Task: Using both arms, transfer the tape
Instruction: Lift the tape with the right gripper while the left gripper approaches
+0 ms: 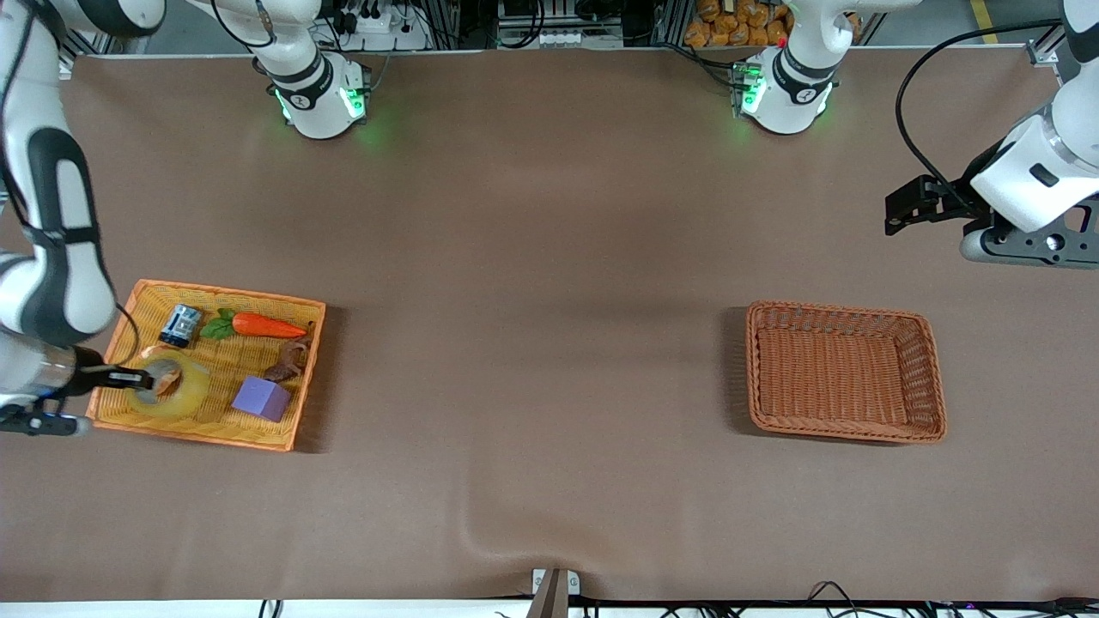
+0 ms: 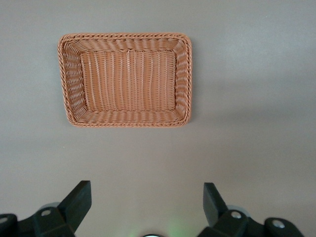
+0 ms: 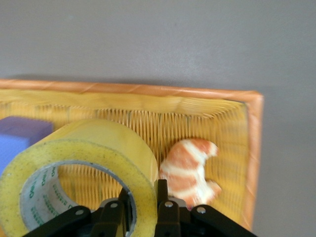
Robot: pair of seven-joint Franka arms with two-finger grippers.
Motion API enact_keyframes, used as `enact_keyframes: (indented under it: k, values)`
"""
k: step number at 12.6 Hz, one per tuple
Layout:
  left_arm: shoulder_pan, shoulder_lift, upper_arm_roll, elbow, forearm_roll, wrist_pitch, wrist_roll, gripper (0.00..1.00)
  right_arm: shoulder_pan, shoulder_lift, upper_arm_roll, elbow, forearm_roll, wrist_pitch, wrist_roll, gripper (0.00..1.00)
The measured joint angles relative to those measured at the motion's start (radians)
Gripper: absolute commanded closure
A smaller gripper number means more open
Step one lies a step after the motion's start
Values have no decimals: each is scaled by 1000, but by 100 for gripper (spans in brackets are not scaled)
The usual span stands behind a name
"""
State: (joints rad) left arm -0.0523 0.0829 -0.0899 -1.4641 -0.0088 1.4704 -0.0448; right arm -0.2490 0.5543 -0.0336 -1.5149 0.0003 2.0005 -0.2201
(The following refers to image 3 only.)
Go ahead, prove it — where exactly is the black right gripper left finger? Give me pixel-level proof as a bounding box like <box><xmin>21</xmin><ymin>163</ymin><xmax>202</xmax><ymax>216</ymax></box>
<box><xmin>23</xmin><ymin>187</ymin><xmax>134</xmax><ymax>237</ymax></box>

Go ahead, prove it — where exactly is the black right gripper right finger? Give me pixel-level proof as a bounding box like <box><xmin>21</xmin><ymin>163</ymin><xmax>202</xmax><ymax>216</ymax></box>
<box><xmin>155</xmin><ymin>179</ymin><xmax>257</xmax><ymax>237</ymax></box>

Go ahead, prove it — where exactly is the yellow packing tape roll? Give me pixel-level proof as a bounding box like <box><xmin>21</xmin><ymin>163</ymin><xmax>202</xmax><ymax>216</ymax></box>
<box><xmin>0</xmin><ymin>118</ymin><xmax>159</xmax><ymax>237</ymax></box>

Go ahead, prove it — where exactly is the toy croissant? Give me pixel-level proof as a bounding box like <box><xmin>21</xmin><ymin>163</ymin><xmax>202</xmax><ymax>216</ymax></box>
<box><xmin>159</xmin><ymin>138</ymin><xmax>223</xmax><ymax>208</ymax></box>

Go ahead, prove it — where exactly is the yellow woven tray orange rim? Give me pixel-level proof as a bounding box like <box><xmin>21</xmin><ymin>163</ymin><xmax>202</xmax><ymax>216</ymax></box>
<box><xmin>0</xmin><ymin>79</ymin><xmax>264</xmax><ymax>231</ymax></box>

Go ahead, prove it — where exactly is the purple foam block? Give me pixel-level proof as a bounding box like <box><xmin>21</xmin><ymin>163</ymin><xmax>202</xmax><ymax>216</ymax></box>
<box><xmin>0</xmin><ymin>116</ymin><xmax>54</xmax><ymax>179</ymax></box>

